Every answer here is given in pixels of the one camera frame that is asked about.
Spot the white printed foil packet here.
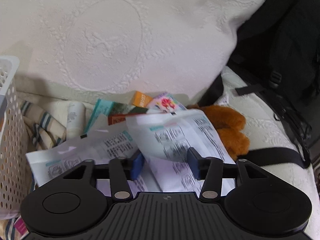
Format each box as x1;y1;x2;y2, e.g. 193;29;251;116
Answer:
126;109;234;194

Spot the magenta medicine box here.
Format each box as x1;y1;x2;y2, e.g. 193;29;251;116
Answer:
14;216;29;239

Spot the brown plush toy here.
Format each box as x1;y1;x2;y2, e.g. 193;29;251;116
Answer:
187;105;250;161

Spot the red orange box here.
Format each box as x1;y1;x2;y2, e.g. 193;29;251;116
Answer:
107;114;127;125

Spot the white small bottle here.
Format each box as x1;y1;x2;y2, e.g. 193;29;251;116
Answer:
66;102;86;140

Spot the green seed packet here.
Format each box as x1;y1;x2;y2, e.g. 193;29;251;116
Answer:
84;99;148;133

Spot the cream embossed cushion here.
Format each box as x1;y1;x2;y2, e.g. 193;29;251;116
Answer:
221;67;319;239

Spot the orange small box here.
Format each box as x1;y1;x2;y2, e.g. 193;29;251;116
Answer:
131;91;153;108

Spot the floral pink packet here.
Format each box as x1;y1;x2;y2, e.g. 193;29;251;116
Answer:
147;92;187;112

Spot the white perforated plastic basket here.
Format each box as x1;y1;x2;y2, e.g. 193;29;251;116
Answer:
1;56;32;219

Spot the cream embossed pillow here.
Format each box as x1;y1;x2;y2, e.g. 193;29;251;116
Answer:
1;0;264;102

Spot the black backpack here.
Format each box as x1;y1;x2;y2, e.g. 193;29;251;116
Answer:
197;0;320;169

